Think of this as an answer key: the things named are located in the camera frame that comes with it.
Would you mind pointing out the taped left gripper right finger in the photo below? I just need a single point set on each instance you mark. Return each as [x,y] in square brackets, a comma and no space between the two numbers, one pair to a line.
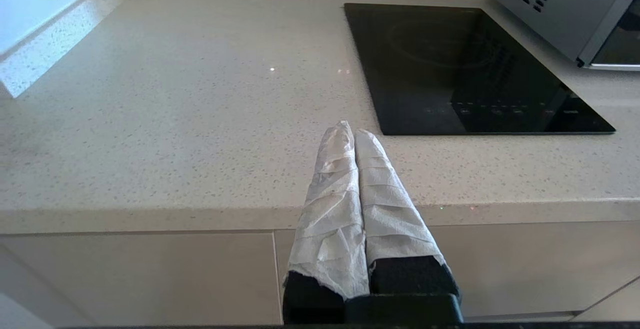
[390,219]

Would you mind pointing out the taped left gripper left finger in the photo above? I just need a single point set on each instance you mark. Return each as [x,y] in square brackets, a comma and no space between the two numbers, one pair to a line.
[330,219]

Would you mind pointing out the dark glass microwave door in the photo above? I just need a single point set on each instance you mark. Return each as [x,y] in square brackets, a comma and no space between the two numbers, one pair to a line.
[620,44]

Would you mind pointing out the silver microwave oven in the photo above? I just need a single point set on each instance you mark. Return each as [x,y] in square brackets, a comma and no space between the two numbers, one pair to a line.
[565,9]

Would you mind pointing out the black glass induction cooktop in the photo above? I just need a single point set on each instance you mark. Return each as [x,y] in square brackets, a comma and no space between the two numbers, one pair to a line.
[450,74]

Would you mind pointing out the wide grey cabinet front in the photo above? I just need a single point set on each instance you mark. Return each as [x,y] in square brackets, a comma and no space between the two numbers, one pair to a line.
[140,279]

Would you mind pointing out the angled grey cabinet front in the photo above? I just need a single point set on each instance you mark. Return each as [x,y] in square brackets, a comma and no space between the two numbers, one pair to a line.
[615,304]

